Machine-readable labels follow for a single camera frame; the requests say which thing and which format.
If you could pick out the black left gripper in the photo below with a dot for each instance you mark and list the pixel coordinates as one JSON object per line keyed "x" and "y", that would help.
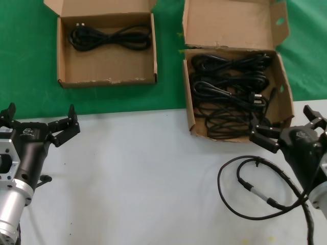
{"x": 30, "y": 150}

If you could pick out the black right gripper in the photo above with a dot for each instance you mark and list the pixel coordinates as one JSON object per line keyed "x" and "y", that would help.
{"x": 301, "y": 150}

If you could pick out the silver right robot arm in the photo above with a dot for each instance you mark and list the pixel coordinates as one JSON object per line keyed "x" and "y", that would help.
{"x": 320, "y": 196}

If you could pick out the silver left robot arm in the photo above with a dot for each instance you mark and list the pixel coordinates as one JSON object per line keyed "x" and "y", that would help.
{"x": 11, "y": 209}

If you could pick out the shallow brown cardboard box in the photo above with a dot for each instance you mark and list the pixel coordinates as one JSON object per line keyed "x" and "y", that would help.
{"x": 107, "y": 63}

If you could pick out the cardboard box with torn lid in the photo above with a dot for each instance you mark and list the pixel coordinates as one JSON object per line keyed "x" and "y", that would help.
{"x": 230, "y": 23}

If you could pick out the green table cloth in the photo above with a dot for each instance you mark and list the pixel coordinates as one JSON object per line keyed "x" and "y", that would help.
{"x": 25, "y": 51}

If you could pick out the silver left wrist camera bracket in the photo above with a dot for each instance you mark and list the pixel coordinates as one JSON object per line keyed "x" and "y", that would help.
{"x": 7, "y": 160}

